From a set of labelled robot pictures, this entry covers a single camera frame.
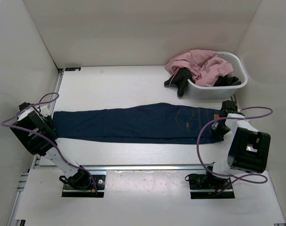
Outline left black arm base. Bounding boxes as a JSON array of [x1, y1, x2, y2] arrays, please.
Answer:
[[59, 170, 106, 198]]

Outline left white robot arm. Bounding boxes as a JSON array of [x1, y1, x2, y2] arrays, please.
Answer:
[[10, 103, 92, 189]]

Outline white plastic laundry basket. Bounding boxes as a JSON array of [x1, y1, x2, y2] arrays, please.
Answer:
[[185, 51, 248, 100]]

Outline white front panel board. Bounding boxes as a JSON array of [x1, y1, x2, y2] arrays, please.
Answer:
[[16, 169, 285, 226]]

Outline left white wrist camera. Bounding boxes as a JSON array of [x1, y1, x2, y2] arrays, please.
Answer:
[[35, 105, 51, 117]]

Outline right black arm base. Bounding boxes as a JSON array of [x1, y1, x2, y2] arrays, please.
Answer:
[[184, 172, 235, 199]]

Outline black garment with pink stripe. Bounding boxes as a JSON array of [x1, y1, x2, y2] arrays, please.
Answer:
[[164, 68, 192, 97]]

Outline left aluminium frame rail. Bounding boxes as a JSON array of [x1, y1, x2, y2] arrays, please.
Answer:
[[6, 69, 64, 226]]

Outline navy blue denim trousers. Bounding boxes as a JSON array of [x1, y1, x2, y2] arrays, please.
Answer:
[[53, 103, 220, 145]]

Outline blue label sticker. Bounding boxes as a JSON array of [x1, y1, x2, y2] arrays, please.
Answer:
[[65, 67, 81, 72]]

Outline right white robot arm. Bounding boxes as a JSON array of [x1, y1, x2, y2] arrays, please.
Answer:
[[204, 100, 271, 188]]

